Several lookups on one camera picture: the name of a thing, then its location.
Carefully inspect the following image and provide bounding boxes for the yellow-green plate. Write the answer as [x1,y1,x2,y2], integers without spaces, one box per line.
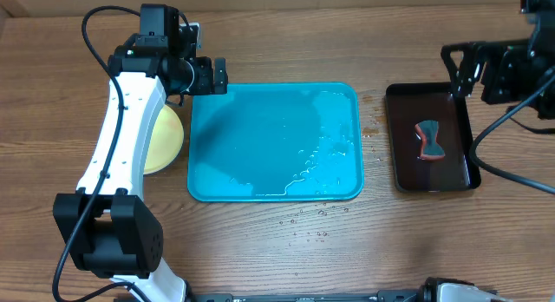
[144,106,185,175]

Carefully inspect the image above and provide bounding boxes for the orange and black sponge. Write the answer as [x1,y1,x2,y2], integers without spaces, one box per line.
[415,120,445,161]

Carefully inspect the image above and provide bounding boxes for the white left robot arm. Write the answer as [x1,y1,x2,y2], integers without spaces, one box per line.
[53,3,228,301]

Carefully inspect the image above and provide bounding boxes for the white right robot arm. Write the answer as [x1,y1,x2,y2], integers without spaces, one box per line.
[441,0,554,194]

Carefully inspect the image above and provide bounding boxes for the black rectangular tray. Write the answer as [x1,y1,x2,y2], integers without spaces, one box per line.
[385,82,481,193]

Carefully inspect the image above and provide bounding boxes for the teal plastic tray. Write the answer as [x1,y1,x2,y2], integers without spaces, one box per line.
[187,82,364,202]

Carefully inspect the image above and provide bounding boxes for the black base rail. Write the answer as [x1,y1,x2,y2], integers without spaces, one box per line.
[186,290,420,302]

